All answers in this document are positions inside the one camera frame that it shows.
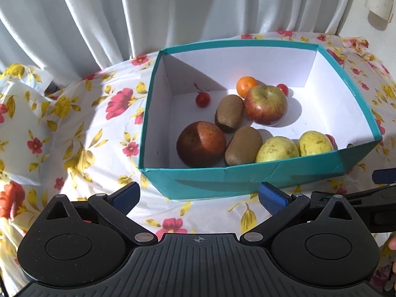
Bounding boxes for brown kiwi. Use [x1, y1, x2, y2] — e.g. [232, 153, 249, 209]
[225, 126, 263, 166]
[214, 95, 245, 133]

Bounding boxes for white curtain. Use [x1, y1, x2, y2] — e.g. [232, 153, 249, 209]
[0, 0, 350, 81]

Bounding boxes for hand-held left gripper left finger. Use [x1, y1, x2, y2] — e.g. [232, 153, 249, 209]
[43, 181, 159, 246]

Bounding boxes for dark red apple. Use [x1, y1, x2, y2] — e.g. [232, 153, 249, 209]
[176, 121, 227, 168]

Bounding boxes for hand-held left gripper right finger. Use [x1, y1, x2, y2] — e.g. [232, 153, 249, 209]
[240, 181, 358, 246]

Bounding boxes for red and green apple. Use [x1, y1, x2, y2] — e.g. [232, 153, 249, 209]
[244, 85, 289, 126]

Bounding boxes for small green guava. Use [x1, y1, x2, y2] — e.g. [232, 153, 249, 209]
[298, 130, 333, 157]

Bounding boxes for large green guava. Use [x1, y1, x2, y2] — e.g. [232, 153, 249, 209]
[255, 136, 300, 163]

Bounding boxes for orange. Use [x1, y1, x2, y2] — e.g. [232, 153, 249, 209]
[237, 76, 258, 98]

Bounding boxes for teal cardboard box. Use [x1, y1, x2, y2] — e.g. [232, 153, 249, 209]
[138, 40, 384, 200]

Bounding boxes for floral plastic tablecloth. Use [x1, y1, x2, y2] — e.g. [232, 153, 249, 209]
[0, 31, 396, 297]

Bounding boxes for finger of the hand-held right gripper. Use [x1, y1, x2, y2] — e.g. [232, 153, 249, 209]
[372, 168, 396, 184]
[310, 185, 396, 213]

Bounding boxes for white tube bracket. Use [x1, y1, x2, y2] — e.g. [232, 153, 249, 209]
[364, 0, 392, 22]

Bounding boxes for person's right hand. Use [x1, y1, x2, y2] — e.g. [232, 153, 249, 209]
[388, 233, 396, 274]

